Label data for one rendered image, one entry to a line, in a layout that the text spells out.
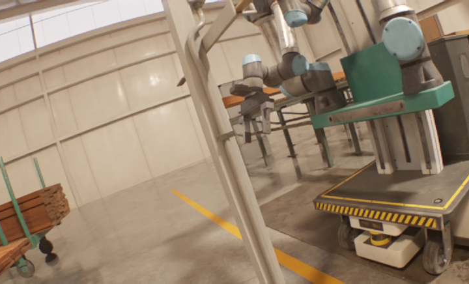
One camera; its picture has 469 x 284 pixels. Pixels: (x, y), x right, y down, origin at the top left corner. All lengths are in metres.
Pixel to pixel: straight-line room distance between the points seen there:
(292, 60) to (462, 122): 0.77
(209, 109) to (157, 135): 8.38
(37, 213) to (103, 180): 6.13
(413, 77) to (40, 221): 3.14
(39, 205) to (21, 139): 6.81
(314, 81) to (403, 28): 0.60
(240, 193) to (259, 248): 0.17
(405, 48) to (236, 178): 0.58
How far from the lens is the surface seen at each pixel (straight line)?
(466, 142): 1.32
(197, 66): 0.74
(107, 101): 9.27
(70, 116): 9.38
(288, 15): 0.98
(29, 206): 3.14
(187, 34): 0.79
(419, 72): 0.96
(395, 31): 0.82
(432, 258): 1.10
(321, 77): 1.27
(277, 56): 1.35
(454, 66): 1.29
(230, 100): 1.64
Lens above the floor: 0.78
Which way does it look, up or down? 5 degrees down
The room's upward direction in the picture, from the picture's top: 19 degrees counter-clockwise
